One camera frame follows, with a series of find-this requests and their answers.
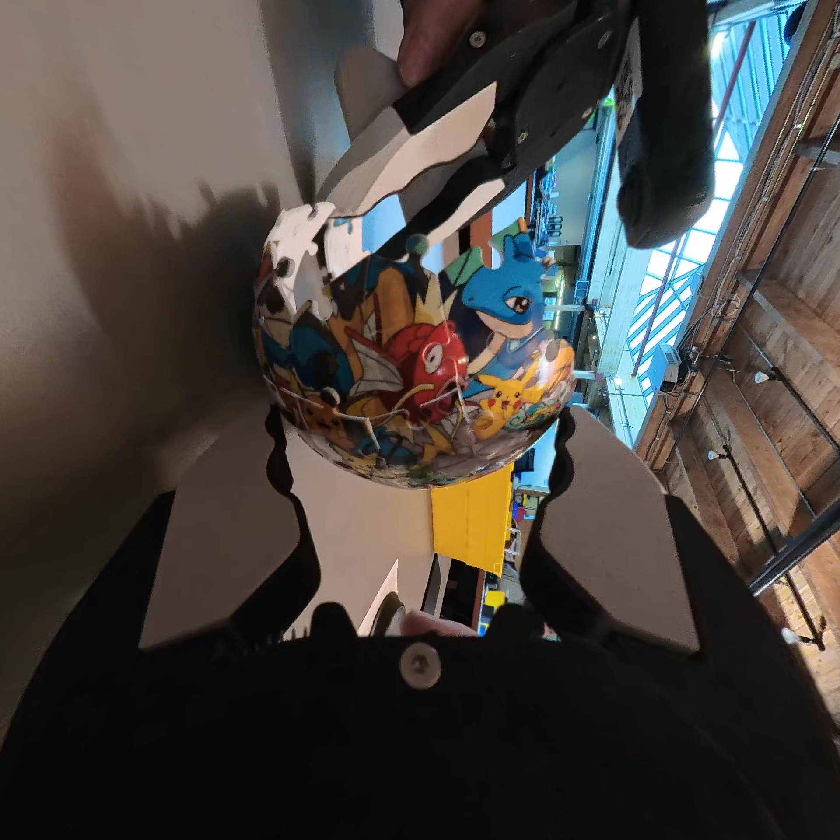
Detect person's left hand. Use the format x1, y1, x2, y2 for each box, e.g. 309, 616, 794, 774
397, 0, 508, 91

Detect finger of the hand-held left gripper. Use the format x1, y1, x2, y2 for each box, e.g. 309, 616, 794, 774
399, 176, 511, 256
317, 31, 501, 216

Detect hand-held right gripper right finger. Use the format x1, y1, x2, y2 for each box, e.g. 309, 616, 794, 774
520, 406, 701, 655

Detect white wall-mounted box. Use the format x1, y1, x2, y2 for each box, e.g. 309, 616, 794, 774
646, 343, 698, 395

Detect yellow plastic bin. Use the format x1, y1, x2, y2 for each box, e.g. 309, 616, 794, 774
430, 461, 514, 580

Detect person's right hand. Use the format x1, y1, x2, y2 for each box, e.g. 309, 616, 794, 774
399, 610, 481, 639

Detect single white-backed puzzle piece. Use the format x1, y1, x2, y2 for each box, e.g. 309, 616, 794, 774
323, 213, 382, 280

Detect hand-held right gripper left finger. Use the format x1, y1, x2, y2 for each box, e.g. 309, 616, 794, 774
138, 405, 322, 652

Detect colourful cartoon puzzle ball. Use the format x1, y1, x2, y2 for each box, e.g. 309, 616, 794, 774
252, 202, 578, 490

